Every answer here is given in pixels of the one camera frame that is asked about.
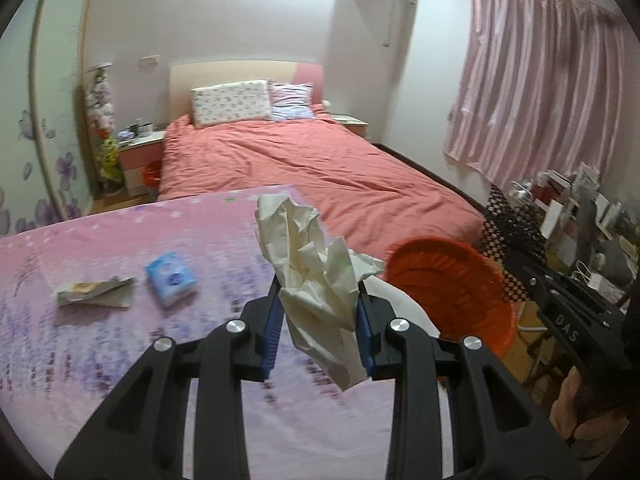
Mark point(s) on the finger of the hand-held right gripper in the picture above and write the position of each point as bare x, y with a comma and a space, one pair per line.
525, 275

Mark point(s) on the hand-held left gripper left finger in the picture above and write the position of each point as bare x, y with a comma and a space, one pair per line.
270, 330

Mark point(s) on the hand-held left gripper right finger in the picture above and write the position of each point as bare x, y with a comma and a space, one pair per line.
365, 332

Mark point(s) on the white green tissue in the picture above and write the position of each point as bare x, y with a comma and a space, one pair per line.
310, 270

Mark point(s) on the orange plastic wastebasket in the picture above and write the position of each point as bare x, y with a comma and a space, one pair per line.
450, 285

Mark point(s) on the person's right hand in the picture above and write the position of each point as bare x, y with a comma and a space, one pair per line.
580, 415

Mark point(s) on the black white checkered cloth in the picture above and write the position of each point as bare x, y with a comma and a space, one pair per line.
510, 230

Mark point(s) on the cluttered desk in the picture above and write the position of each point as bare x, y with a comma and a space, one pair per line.
590, 220

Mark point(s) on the blue tissue packet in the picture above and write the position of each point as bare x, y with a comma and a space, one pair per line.
170, 277

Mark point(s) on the pink floral tablecloth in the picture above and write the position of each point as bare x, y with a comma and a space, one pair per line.
125, 240

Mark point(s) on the bed with salmon duvet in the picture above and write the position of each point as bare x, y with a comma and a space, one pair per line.
300, 160

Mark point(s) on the crumpled paper wrapper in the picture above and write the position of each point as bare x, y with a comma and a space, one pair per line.
90, 292

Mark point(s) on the small orange bin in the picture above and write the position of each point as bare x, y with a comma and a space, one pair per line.
151, 175

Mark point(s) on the pink striped curtain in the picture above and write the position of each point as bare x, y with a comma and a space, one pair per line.
535, 80

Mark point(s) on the wooden bedside table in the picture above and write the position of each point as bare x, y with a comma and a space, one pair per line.
350, 122

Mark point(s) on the pink and white nightstand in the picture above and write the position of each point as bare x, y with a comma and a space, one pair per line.
140, 152

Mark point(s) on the white floral pillow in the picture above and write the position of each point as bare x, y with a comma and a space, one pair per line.
230, 102

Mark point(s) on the pink striped pillow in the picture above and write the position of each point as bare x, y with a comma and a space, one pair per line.
292, 100

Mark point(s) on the yellow green plush toy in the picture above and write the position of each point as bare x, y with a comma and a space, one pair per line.
110, 160

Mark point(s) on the white mug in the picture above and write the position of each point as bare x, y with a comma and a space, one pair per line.
145, 130

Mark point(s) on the plush toy bouquet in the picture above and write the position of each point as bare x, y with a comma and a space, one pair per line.
100, 100

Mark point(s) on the floral glass door wardrobe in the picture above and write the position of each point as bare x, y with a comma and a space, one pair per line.
45, 110

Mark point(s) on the white wall switch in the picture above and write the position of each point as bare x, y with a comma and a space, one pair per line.
148, 60

